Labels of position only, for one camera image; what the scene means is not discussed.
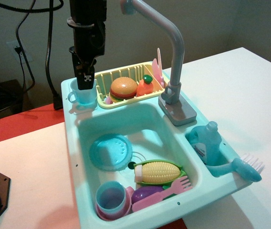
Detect blue dish brush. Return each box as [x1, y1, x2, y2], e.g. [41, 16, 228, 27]
[206, 154, 265, 182]

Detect toy hamburger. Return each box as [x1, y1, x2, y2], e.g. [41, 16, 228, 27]
[110, 77, 138, 103]

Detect orange toy fruit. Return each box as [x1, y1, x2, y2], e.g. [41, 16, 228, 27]
[136, 74, 153, 97]

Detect purple toy eggplant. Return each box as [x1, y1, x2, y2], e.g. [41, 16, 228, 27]
[131, 186, 163, 204]

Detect toy corn cob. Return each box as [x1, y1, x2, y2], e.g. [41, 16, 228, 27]
[134, 160, 187, 186]

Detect dark box on floor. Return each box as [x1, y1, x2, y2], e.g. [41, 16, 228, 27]
[0, 79, 33, 119]

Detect pink toy knife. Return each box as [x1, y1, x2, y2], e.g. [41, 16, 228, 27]
[132, 192, 164, 212]

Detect blue toy plate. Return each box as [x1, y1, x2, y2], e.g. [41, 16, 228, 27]
[89, 134, 133, 171]

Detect pink cup under blue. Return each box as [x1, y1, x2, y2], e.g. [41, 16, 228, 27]
[95, 187, 134, 221]

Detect blue cup in sink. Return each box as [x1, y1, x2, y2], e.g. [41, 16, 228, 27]
[96, 181, 126, 215]

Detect mint green toy sink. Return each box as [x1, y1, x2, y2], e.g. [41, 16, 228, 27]
[61, 79, 249, 229]

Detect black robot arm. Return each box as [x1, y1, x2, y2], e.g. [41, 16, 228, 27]
[67, 0, 107, 90]

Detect black gooseneck cable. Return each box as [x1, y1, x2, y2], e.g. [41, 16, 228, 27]
[45, 0, 63, 111]

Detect white wall outlet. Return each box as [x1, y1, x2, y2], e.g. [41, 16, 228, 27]
[6, 40, 33, 63]

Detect pink toy fork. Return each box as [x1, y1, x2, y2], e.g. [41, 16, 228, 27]
[161, 176, 193, 199]

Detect blue toy soap bottle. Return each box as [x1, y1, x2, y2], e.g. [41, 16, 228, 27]
[188, 121, 222, 166]

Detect grey toy faucet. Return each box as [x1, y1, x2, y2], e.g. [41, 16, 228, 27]
[120, 0, 197, 126]

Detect light blue toy cup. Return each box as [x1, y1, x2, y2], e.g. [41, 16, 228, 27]
[68, 80, 97, 105]

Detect pink toy utensils in rack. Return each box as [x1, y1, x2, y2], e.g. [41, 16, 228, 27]
[151, 48, 164, 88]

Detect yellow dish rack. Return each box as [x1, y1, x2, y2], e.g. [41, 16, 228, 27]
[95, 62, 169, 109]

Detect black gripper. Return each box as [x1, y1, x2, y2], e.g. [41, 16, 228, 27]
[67, 17, 106, 90]

